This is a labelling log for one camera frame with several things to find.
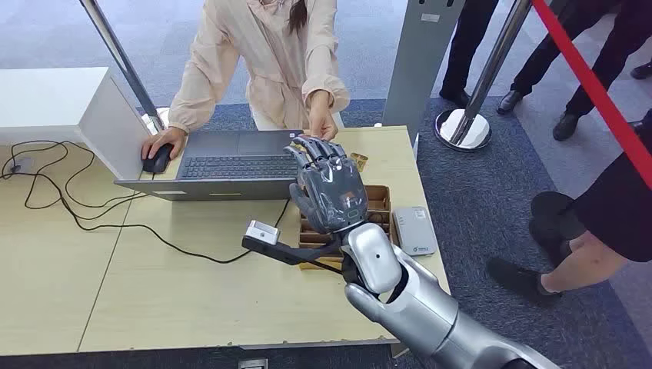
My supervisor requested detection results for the red barrier rope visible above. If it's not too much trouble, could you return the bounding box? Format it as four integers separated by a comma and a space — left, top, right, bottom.
531, 0, 652, 189

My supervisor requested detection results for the white card reader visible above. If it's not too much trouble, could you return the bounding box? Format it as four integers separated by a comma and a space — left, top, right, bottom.
392, 206, 438, 258

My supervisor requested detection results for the chrome stanchion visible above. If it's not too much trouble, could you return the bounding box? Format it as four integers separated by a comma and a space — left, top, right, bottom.
78, 0, 171, 136
434, 0, 534, 153

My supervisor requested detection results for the black mouse cable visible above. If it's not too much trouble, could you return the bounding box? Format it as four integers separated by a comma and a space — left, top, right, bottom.
0, 141, 156, 211

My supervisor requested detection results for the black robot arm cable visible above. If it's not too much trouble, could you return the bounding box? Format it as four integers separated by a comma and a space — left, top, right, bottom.
300, 257, 348, 276

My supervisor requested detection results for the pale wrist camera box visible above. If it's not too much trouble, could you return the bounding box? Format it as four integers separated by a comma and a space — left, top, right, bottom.
244, 220, 281, 247

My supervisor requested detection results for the dark grey laptop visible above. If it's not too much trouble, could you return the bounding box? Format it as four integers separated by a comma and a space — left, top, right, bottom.
114, 129, 305, 202

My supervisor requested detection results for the black computer mouse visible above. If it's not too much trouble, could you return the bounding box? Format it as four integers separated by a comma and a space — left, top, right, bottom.
141, 143, 175, 175

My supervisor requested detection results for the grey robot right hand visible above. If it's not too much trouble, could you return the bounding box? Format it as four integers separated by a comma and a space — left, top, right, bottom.
283, 135, 370, 236

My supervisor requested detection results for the wooden card organizer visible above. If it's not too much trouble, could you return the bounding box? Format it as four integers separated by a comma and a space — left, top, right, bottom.
298, 184, 393, 271

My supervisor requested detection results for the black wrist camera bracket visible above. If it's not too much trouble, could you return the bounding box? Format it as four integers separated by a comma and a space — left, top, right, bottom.
241, 236, 343, 268

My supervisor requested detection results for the grey desk cable grommet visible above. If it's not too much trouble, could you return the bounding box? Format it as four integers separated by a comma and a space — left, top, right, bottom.
8, 156, 35, 176

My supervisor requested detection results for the person's left hand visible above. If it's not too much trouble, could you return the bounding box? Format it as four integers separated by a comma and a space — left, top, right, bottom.
307, 90, 339, 142

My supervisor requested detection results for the person's right hand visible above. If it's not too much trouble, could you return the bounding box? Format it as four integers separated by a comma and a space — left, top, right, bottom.
141, 126, 188, 161

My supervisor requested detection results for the white cabinet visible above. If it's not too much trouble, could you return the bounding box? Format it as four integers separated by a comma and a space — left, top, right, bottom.
0, 67, 152, 181

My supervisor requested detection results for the black laptop power cable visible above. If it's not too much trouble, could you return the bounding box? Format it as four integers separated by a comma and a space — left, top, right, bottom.
2, 148, 291, 264

